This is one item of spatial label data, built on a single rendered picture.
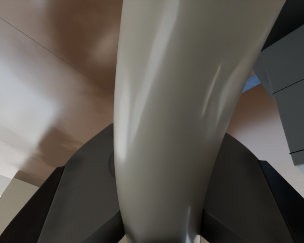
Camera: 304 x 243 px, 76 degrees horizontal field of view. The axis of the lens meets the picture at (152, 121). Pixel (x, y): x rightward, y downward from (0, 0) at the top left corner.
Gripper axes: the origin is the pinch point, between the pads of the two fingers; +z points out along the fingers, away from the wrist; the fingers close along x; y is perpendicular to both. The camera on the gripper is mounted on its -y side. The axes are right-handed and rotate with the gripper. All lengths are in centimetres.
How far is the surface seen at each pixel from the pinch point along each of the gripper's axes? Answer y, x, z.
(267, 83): 46, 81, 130
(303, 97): 32, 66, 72
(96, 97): 68, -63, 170
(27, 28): 1, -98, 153
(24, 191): 370, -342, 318
